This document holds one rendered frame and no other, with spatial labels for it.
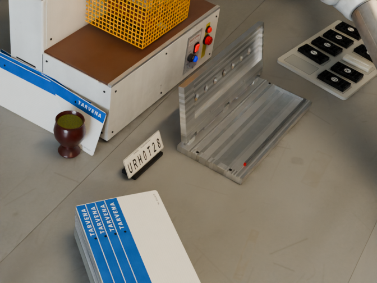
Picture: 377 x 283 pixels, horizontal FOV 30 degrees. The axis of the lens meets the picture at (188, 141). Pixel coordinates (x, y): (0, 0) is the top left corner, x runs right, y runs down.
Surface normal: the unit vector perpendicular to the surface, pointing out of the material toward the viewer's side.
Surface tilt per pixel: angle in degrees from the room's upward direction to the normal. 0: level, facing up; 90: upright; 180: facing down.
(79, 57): 0
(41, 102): 63
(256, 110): 0
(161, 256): 0
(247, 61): 79
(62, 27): 90
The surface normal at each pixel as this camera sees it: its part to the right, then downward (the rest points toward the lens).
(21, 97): -0.39, 0.12
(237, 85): 0.84, 0.29
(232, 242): 0.13, -0.74
